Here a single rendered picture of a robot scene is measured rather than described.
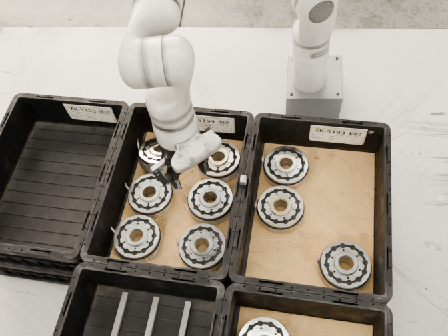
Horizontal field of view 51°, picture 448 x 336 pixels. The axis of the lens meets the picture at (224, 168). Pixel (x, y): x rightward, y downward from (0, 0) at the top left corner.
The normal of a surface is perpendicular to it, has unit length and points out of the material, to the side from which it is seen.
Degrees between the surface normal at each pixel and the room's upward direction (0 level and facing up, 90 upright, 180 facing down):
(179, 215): 0
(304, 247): 0
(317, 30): 94
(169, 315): 0
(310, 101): 90
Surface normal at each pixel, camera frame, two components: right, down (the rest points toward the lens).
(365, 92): -0.08, -0.51
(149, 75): 0.00, 0.62
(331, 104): -0.10, 0.86
